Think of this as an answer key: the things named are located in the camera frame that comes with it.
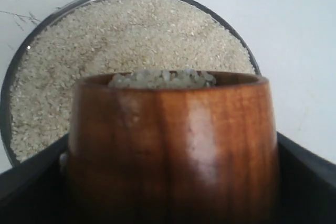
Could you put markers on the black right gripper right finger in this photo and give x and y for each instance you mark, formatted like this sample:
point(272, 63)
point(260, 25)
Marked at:
point(307, 185)

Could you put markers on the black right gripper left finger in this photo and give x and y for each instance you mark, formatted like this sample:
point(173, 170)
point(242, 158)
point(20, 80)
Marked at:
point(34, 191)

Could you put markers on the brown wooden cup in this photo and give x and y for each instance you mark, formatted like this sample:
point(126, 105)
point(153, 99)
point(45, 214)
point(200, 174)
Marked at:
point(173, 156)

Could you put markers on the round metal rice plate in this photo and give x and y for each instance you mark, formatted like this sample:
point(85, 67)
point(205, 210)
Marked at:
point(97, 36)

